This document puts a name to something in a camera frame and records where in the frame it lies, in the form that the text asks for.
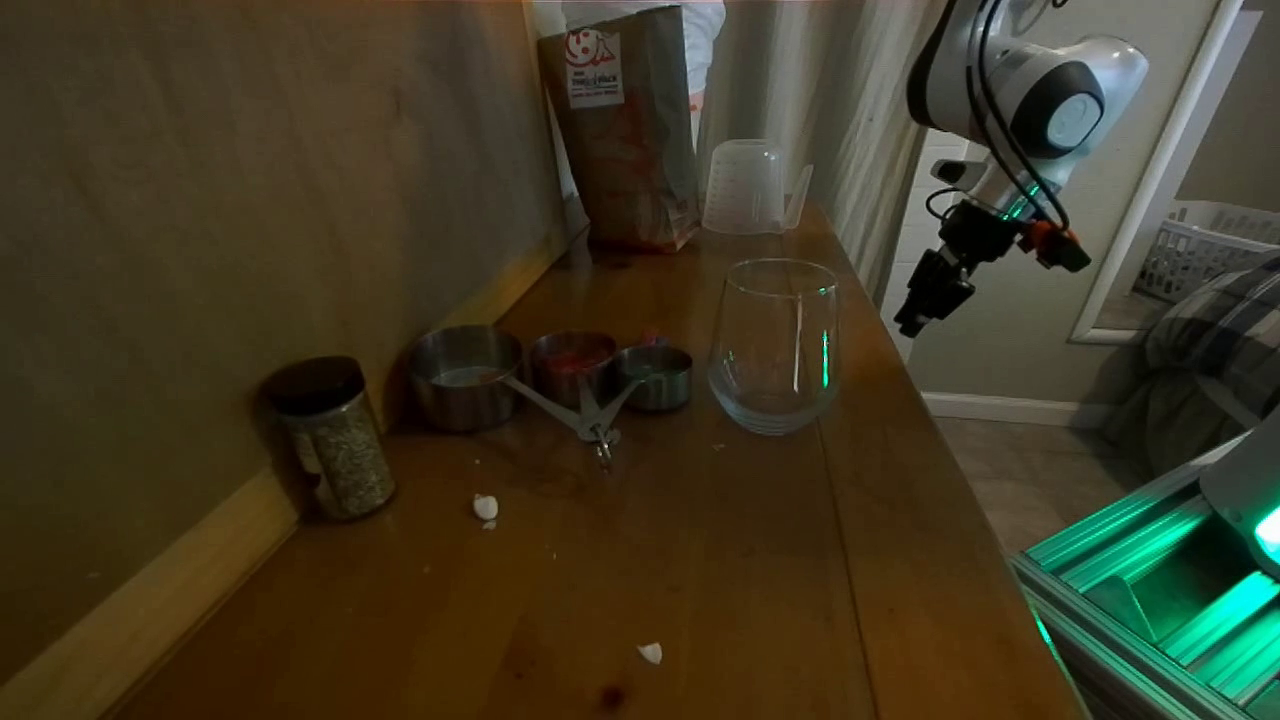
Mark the plaid blanket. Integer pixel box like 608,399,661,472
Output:
1103,256,1280,478

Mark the brown paper bag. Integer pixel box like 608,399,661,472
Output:
534,0,728,252

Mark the translucent plastic measuring jug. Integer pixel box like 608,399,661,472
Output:
702,139,811,238

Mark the large steel measuring cup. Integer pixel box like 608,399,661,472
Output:
408,323,557,432

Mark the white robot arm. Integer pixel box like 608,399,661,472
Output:
898,0,1148,338

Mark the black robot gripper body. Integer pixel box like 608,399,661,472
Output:
935,201,1092,285

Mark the green lit aluminium frame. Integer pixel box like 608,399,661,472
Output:
1013,417,1280,720

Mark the clear stemless glass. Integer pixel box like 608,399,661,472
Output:
710,256,842,438

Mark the white framed mirror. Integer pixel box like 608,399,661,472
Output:
1073,0,1280,345

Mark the small steel measuring cup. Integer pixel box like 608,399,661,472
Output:
604,345,691,417

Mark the medium steel measuring cup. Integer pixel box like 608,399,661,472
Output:
530,332,615,461

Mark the white crumb front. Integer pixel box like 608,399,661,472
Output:
635,644,666,670

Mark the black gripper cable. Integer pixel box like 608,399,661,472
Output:
925,0,1075,231

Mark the white crumb near jar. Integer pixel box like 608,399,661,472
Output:
474,497,501,523

